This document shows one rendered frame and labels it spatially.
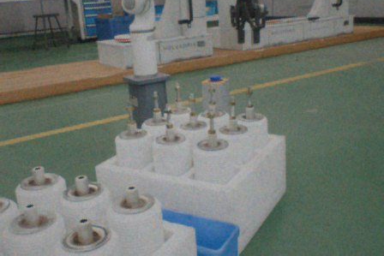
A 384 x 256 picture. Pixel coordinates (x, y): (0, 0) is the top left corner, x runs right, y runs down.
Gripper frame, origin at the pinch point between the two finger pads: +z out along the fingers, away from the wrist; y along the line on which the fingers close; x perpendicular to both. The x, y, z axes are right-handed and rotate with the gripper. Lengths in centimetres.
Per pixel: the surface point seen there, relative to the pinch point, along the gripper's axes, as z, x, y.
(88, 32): 33, 84, -550
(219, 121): 22.8, -7.0, -5.0
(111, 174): 30, -40, -4
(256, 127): 23.3, -1.1, 4.7
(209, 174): 27.2, -22.7, 16.7
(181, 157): 25.1, -25.7, 8.1
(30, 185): 22, -60, 12
